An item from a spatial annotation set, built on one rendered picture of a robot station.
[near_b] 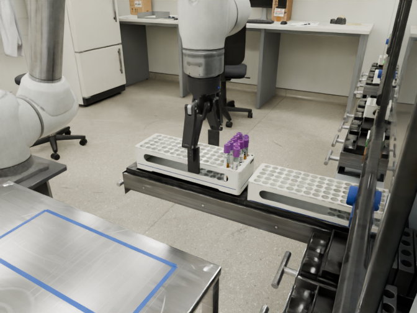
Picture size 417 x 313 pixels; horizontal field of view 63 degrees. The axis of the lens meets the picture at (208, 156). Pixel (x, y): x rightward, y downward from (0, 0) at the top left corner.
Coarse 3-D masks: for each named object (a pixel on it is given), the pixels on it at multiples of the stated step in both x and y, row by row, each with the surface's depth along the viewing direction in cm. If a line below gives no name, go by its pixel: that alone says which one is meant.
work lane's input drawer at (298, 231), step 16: (128, 176) 90; (144, 176) 89; (160, 176) 87; (144, 192) 90; (160, 192) 87; (176, 192) 85; (192, 192) 83; (208, 192) 81; (224, 192) 83; (192, 208) 84; (208, 208) 82; (224, 208) 80; (240, 208) 77; (256, 208) 77; (272, 208) 75; (256, 224) 77; (272, 224) 75; (288, 224) 73; (304, 224) 71; (320, 224) 71; (336, 224) 70; (304, 240) 73
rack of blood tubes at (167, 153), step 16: (144, 144) 88; (160, 144) 89; (176, 144) 90; (144, 160) 88; (160, 160) 93; (176, 160) 83; (208, 160) 81; (176, 176) 85; (192, 176) 82; (208, 176) 81; (240, 176) 77; (240, 192) 79
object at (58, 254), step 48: (0, 192) 80; (0, 240) 65; (48, 240) 65; (96, 240) 65; (144, 240) 65; (0, 288) 54; (48, 288) 54; (96, 288) 54; (144, 288) 54; (192, 288) 54
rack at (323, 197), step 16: (256, 176) 77; (272, 176) 77; (288, 176) 79; (304, 176) 77; (320, 176) 77; (256, 192) 76; (272, 192) 74; (288, 192) 72; (304, 192) 72; (320, 192) 73; (336, 192) 73; (288, 208) 74; (304, 208) 76; (320, 208) 76; (336, 208) 68
